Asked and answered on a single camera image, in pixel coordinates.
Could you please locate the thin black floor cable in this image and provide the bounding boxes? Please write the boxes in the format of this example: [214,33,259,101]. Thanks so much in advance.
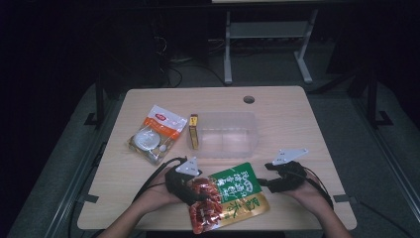
[356,197,415,238]

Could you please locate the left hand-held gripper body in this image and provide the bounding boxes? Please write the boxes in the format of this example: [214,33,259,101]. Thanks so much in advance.
[163,156,203,206]

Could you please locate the black floor cables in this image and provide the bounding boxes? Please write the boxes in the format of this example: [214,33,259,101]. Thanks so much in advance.
[155,33,229,87]

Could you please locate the grey tape piece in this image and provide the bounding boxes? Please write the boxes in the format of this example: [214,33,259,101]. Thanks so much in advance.
[332,193,359,204]
[77,193,100,204]

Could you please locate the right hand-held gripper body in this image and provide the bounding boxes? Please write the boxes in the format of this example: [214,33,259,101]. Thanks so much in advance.
[266,148,310,194]

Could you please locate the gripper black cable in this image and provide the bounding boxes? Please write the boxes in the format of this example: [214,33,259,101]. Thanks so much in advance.
[132,156,188,204]
[301,166,335,210]

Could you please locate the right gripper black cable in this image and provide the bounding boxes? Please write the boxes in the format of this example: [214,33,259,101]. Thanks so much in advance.
[301,166,335,210]

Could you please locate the person's right hand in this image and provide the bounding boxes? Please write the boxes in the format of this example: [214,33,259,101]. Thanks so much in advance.
[281,173,332,214]

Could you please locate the person's left hand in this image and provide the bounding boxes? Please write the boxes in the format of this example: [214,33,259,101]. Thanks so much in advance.
[137,170,182,214]

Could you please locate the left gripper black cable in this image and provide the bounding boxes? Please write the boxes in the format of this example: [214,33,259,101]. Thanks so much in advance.
[132,156,188,204]

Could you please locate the small yellow box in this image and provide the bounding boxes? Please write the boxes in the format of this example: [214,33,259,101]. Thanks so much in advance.
[188,113,200,151]

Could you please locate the white metal table frame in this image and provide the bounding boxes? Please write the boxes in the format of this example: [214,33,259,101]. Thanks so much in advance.
[222,9,320,85]

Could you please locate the green red snack packet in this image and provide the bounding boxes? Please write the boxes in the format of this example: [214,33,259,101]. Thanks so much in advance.
[187,162,271,235]

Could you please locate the black metal stand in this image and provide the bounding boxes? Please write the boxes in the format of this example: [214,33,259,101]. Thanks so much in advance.
[83,72,107,129]
[365,67,394,129]

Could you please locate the clear plastic container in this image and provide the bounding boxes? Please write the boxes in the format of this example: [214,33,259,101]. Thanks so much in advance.
[186,111,260,159]

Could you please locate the white orange snack packet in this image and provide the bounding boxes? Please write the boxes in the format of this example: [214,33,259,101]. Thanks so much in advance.
[127,104,188,166]

